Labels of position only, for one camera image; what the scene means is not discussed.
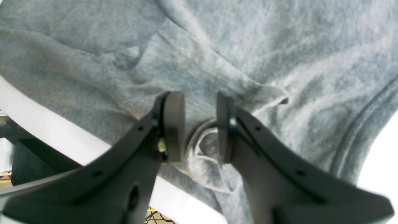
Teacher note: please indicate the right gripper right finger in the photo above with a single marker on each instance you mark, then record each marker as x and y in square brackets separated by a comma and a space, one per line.
[283, 188]

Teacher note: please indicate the grey t-shirt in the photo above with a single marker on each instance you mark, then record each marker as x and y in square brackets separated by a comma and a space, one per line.
[320, 74]

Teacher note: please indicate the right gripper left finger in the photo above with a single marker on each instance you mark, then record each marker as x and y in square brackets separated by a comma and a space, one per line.
[116, 187]

